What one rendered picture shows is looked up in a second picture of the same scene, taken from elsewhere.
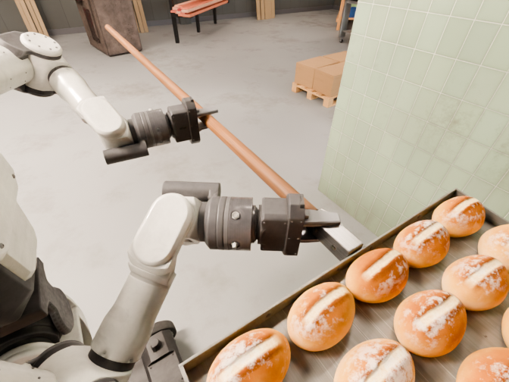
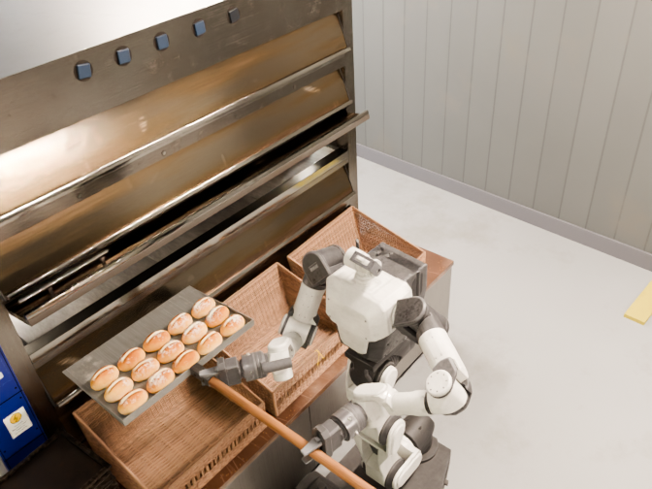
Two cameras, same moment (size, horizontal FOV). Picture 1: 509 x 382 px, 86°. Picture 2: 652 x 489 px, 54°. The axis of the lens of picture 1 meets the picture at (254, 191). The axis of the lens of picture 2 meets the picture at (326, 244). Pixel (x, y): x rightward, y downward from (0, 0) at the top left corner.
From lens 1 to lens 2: 2.12 m
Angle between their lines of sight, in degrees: 101
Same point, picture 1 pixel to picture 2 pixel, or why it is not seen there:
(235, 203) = (249, 357)
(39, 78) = not seen: hidden behind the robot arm
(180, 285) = not seen: outside the picture
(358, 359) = (199, 328)
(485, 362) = (161, 338)
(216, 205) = (258, 354)
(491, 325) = not seen: hidden behind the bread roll
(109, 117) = (363, 390)
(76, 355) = (301, 331)
